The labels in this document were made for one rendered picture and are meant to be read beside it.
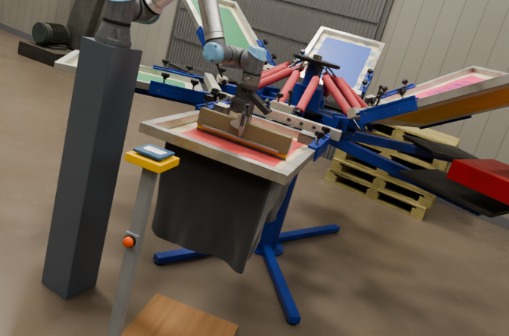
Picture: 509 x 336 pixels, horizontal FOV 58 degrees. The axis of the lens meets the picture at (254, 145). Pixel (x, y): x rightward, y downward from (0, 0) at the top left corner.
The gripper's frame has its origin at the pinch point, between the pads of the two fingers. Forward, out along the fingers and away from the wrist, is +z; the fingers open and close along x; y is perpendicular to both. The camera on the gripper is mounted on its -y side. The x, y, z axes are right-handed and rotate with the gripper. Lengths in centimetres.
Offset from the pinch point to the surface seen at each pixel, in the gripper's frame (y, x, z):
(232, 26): 84, -178, -39
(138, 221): 14, 49, 28
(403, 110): -58, -46, -22
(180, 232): 9.9, 19.4, 41.6
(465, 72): -95, -198, -47
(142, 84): 73, -40, 0
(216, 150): -0.9, 29.6, 1.6
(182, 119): 26.7, 2.8, 1.4
